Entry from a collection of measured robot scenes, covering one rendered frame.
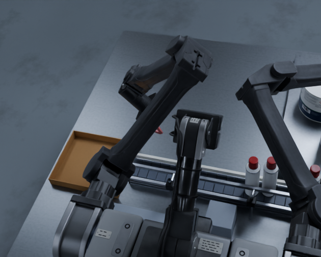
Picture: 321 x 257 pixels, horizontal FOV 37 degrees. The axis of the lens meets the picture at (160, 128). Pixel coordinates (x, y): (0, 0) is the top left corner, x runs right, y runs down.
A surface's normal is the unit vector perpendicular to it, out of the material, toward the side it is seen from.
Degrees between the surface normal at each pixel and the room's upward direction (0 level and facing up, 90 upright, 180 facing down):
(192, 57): 41
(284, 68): 26
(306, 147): 0
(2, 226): 0
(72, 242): 30
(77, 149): 0
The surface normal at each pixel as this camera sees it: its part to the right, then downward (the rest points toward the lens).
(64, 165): -0.11, -0.62
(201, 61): 0.57, -0.54
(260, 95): 0.32, -0.30
